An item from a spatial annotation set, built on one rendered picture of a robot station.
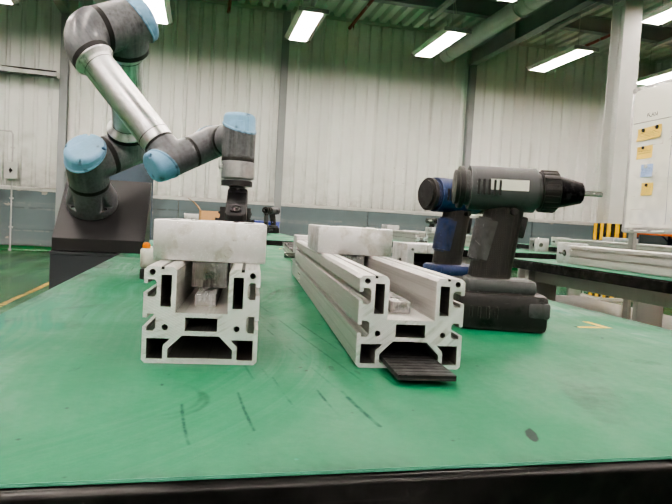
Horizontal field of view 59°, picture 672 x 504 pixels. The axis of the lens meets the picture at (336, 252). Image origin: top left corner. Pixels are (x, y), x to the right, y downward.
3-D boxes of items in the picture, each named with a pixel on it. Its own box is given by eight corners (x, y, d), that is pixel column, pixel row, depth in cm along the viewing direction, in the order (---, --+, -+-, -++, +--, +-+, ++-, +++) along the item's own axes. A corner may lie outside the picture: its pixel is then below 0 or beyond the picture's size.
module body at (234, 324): (208, 273, 130) (210, 235, 130) (254, 275, 132) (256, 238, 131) (140, 362, 51) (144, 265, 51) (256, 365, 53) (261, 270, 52)
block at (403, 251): (380, 283, 131) (382, 240, 131) (428, 284, 134) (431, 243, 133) (393, 288, 122) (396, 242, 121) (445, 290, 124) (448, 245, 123)
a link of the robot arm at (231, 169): (254, 161, 132) (217, 159, 131) (253, 182, 133) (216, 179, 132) (254, 164, 140) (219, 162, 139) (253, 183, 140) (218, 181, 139)
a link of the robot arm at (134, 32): (95, 158, 182) (80, -5, 141) (137, 141, 191) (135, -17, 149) (117, 182, 179) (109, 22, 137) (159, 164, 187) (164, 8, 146)
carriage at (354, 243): (306, 263, 101) (308, 223, 101) (369, 266, 103) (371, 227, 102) (316, 272, 85) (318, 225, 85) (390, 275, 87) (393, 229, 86)
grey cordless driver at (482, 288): (441, 318, 85) (451, 167, 84) (581, 328, 84) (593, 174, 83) (448, 328, 78) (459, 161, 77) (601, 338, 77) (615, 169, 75)
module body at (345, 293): (294, 277, 133) (296, 240, 133) (338, 279, 134) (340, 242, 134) (355, 367, 54) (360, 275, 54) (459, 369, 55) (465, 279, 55)
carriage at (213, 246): (173, 272, 74) (175, 217, 73) (261, 275, 75) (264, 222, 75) (151, 287, 58) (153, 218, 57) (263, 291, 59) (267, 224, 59)
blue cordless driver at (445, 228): (406, 298, 106) (414, 177, 105) (493, 298, 115) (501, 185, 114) (430, 305, 99) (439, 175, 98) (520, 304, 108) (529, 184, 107)
